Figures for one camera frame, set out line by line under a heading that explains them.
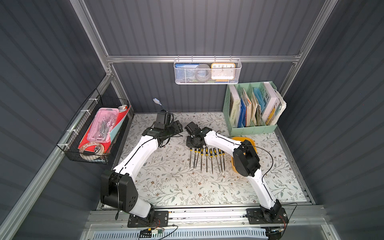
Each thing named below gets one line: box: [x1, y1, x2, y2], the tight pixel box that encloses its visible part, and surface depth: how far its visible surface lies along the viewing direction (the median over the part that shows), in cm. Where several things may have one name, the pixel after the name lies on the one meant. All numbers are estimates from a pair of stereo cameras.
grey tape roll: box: [195, 63, 211, 82], surface depth 90 cm
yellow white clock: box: [211, 62, 236, 82], surface depth 90 cm
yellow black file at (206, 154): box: [205, 147, 209, 173], surface depth 98 cm
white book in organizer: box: [262, 82, 281, 126], surface depth 101 cm
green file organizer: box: [222, 81, 278, 137], surface depth 101 cm
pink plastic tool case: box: [87, 107, 119, 143], surface depth 74 cm
